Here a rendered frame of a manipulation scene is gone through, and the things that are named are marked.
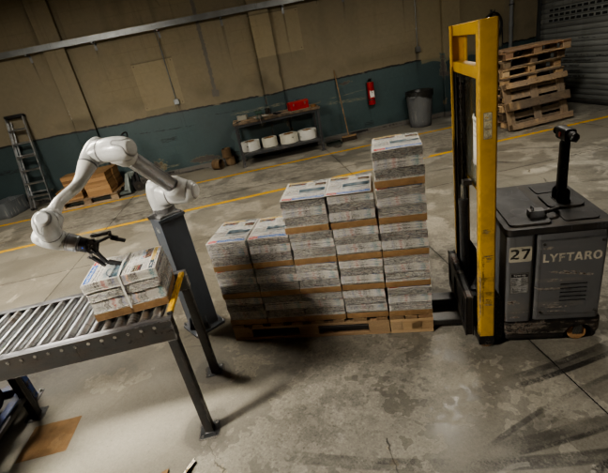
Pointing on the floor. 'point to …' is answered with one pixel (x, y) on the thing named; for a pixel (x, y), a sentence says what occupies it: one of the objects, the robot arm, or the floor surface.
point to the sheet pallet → (97, 186)
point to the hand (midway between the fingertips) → (121, 251)
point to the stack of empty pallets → (527, 68)
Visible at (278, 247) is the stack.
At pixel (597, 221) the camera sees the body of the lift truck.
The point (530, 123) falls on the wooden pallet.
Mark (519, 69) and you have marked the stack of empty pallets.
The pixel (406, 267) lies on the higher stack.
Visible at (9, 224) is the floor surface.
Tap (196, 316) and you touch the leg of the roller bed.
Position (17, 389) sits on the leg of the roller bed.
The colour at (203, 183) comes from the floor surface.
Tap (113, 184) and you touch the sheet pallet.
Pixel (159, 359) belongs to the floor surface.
